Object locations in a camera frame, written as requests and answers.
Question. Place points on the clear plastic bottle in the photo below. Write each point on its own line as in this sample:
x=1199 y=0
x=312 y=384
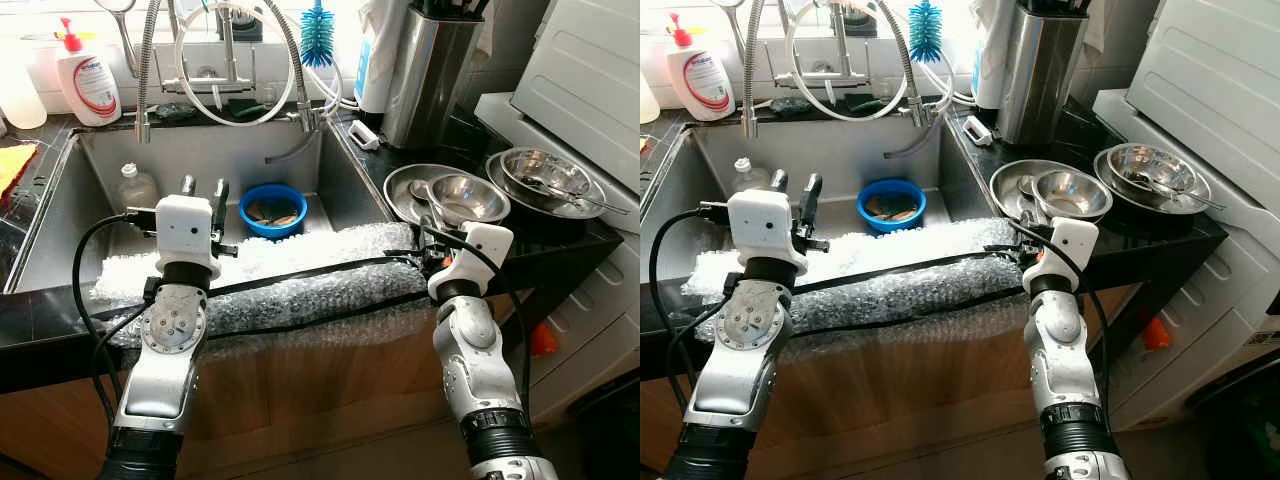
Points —
x=745 y=180
x=135 y=190

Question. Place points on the stainless steel sink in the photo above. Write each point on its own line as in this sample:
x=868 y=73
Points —
x=860 y=150
x=250 y=155

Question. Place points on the large steel bowl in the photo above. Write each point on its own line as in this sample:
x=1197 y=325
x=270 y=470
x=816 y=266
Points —
x=1150 y=163
x=545 y=170

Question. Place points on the small orange object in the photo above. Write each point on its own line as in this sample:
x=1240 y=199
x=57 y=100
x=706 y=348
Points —
x=544 y=340
x=1156 y=335

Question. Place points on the blue bottle brush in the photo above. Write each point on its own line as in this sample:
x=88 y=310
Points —
x=925 y=33
x=317 y=38

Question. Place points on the light wood cabinet door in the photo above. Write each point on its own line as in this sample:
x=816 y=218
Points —
x=900 y=400
x=320 y=400

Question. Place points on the steel spoon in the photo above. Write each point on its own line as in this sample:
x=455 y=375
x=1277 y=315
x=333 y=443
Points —
x=600 y=205
x=1200 y=200
x=420 y=190
x=1030 y=187

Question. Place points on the shallow steel plate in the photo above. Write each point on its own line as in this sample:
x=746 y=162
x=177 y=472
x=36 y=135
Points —
x=400 y=195
x=1105 y=185
x=500 y=190
x=1005 y=188

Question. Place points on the small white clip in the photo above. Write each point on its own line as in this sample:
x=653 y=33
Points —
x=363 y=134
x=976 y=130

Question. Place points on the dark green sponge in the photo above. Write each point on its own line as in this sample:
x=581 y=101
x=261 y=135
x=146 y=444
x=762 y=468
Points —
x=790 y=105
x=172 y=112
x=865 y=101
x=245 y=106

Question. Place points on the small steel bowl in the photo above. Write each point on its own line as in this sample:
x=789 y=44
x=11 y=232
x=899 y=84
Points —
x=470 y=198
x=1072 y=192

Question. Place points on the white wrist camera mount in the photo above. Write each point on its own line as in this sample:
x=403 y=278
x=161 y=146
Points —
x=765 y=230
x=185 y=235
x=480 y=250
x=1070 y=245

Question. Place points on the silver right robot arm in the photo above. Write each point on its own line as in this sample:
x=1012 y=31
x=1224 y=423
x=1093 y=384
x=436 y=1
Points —
x=475 y=370
x=1055 y=350

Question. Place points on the stainless steel knife block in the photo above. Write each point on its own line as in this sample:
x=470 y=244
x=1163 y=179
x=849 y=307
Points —
x=430 y=85
x=1040 y=80

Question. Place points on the orange cleaning cloth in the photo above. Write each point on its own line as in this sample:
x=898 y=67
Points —
x=12 y=170

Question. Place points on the white washing machine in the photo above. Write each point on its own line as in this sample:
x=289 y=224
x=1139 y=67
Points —
x=1210 y=80
x=590 y=80

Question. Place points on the bubble wrap padding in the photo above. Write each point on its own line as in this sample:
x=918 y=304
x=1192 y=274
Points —
x=900 y=305
x=300 y=310

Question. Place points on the white canister blue label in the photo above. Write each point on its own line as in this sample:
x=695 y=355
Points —
x=372 y=65
x=990 y=55

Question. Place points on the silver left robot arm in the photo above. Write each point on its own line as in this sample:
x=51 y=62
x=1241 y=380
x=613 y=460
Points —
x=735 y=370
x=160 y=380

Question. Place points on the translucent white bottle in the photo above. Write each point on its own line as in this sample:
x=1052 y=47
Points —
x=20 y=95
x=648 y=100

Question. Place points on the clear plastic dish tray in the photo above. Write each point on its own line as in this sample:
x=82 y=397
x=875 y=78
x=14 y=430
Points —
x=30 y=230

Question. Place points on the steel mesh strainer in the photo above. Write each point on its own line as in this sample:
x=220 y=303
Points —
x=742 y=40
x=127 y=45

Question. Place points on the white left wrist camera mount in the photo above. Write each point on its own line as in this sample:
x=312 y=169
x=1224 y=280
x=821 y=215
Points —
x=765 y=230
x=185 y=235

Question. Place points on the white soap pump bottle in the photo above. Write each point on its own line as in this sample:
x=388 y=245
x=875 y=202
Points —
x=702 y=82
x=90 y=85

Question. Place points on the chrome faucet mixer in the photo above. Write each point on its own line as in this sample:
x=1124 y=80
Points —
x=230 y=50
x=838 y=45

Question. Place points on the blue plastic bowl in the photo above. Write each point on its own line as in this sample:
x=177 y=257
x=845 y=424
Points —
x=867 y=207
x=248 y=213

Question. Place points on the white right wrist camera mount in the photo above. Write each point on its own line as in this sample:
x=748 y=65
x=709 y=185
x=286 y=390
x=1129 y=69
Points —
x=480 y=250
x=1070 y=245

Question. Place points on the brown scouring pad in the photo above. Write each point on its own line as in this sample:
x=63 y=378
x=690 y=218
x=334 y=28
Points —
x=893 y=207
x=275 y=212

